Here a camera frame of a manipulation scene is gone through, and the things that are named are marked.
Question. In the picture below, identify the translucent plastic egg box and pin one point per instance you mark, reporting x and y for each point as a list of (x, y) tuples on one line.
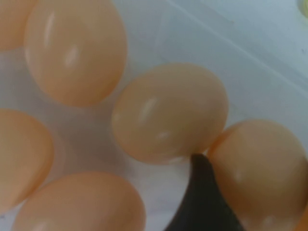
[(216, 36)]

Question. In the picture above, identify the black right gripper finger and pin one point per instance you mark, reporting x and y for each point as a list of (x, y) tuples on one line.
[(202, 207)]

